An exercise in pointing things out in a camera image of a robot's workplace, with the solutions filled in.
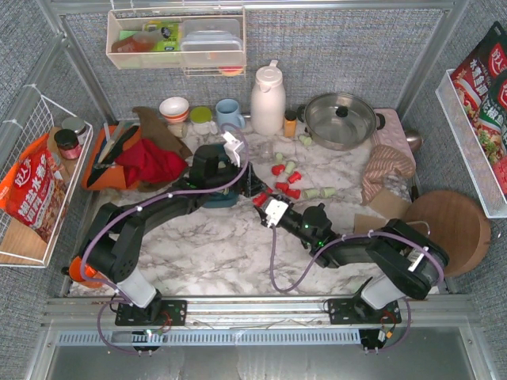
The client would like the purple cable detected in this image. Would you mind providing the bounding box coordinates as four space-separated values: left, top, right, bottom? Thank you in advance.
78 122 250 355
269 225 445 353

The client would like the steel ladle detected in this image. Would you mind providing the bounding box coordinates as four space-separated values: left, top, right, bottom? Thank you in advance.
404 129 424 153

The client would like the black knife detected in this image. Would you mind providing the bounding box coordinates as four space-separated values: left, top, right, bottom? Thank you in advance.
89 125 136 184

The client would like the brown cardboard square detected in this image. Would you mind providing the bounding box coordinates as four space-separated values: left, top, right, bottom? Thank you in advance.
353 214 387 234
368 188 411 219

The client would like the white orange striped bowl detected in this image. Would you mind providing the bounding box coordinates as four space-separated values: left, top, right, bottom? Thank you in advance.
158 97 189 124

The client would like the right white mesh basket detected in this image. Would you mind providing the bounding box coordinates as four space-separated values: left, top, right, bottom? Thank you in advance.
435 69 506 219

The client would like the green snack packet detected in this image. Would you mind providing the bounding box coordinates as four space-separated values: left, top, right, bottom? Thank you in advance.
143 20 181 52

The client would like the brown cloth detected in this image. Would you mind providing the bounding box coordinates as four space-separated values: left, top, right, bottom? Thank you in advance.
132 106 192 192

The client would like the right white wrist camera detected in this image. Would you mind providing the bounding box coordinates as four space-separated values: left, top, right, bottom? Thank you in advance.
265 199 289 228

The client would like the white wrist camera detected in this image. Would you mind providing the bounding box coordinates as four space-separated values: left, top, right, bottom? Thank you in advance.
222 131 244 167
265 199 289 228

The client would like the red cloth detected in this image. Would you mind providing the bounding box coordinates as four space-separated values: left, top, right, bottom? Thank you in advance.
115 139 188 186

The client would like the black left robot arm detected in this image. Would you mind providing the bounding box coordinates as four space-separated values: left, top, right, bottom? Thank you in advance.
79 144 267 310

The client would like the white wall basket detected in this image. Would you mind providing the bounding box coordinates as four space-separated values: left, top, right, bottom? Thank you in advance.
105 7 246 75

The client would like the green lid white cup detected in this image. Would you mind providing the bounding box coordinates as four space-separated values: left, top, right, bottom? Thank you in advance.
189 106 218 135

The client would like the teal storage basket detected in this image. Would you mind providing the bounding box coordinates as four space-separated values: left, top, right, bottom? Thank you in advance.
189 143 238 208

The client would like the clear glass tumbler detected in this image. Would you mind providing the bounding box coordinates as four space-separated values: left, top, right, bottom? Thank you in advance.
261 142 274 160

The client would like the striped pink cloth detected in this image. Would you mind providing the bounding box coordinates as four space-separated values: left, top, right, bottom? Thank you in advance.
361 145 416 205

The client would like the orange cup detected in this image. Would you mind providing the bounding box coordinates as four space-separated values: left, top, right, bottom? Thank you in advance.
68 256 104 289

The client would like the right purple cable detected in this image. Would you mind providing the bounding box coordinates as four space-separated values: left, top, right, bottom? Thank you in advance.
269 225 445 353

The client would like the white thermos jug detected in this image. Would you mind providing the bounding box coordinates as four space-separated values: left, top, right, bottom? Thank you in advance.
250 59 286 136

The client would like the aluminium front rail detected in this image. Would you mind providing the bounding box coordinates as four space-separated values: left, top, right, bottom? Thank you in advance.
41 294 481 330

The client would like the red coffee capsule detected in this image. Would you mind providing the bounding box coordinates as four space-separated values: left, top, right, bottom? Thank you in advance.
285 188 301 200
288 171 302 184
253 192 269 207
271 164 285 177

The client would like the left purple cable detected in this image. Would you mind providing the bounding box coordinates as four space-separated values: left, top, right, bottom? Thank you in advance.
78 122 250 355

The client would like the dark lid jar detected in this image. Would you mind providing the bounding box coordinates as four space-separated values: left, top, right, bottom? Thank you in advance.
54 129 82 160

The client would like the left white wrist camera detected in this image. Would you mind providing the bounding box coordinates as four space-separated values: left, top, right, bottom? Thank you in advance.
222 131 244 167

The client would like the clear plastic food container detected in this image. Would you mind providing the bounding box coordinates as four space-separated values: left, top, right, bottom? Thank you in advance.
179 18 243 67

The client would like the round wooden cutting board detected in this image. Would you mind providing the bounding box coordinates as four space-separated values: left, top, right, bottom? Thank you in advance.
403 190 491 277

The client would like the pink egg tray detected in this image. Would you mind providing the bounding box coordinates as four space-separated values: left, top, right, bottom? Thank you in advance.
372 108 415 163

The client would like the light blue mug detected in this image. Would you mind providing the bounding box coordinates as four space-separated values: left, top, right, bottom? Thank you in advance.
215 99 246 131

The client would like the steel pot with lid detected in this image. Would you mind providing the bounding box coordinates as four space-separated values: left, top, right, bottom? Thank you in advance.
297 93 386 151

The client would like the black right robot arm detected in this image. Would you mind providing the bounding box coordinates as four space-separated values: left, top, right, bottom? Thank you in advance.
253 194 449 310

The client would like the orange spice bottle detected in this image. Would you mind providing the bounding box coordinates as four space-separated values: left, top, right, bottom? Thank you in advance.
284 110 297 138

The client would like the orange tray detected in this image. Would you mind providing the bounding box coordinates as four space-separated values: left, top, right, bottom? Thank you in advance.
81 124 141 191

